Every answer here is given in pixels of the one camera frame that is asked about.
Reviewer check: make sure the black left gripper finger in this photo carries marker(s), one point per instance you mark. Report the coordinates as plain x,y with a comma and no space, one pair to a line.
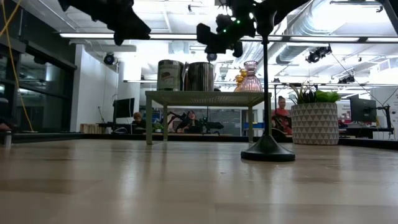
132,29
99,6

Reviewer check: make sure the amber glass candle holder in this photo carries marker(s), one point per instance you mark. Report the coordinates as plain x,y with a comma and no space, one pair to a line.
238,81
243,72

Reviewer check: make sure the pink glass candle holder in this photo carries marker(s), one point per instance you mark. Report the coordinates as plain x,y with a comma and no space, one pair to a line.
250,81

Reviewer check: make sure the tin candle with brown label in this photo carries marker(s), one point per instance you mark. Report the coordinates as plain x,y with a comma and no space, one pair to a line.
200,76

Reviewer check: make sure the tin candle with green label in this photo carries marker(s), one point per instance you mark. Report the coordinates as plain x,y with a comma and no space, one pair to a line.
169,74

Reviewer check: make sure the background black robot arm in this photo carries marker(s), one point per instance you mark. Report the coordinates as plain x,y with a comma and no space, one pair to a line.
213,125

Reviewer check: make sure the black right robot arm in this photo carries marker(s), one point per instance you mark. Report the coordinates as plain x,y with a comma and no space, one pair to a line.
289,7

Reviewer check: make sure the black ceiling spotlight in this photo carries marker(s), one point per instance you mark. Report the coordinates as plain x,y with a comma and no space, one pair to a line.
109,58
211,57

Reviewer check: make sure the long ceiling light strip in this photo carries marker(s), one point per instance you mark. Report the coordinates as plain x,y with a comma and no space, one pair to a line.
174,36

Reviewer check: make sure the green metal mesh shelf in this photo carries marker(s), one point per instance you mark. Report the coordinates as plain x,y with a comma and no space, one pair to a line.
202,98

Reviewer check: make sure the person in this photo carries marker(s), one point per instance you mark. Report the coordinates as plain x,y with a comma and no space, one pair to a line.
190,119
281,113
136,118

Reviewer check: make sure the black computer monitor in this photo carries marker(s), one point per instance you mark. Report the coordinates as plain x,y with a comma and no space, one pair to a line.
362,110
123,108

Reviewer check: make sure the black ceiling track lights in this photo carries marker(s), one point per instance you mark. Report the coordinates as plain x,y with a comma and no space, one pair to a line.
346,80
318,53

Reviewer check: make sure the small green desk plant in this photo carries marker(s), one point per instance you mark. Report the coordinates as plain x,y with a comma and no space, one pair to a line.
157,127

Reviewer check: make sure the black metal candlestick holder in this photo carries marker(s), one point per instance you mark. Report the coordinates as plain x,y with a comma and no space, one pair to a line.
267,149

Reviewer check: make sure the potted succulent in patterned pot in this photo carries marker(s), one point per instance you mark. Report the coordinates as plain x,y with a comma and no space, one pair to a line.
314,124

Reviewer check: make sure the wooden crate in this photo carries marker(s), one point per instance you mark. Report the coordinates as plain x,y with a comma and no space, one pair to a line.
90,128

